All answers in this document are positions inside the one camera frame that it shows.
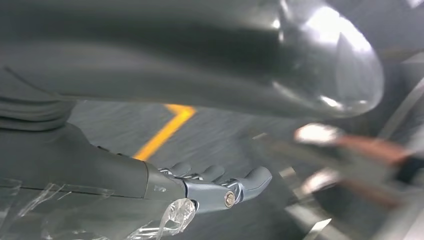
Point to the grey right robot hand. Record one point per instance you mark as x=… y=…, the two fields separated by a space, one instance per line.
x=165 y=49

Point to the yellow floor tape square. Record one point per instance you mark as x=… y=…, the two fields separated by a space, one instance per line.
x=165 y=132

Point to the person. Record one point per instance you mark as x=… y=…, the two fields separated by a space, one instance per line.
x=364 y=147

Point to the steel tube frame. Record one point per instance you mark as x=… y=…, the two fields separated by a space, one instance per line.
x=308 y=218

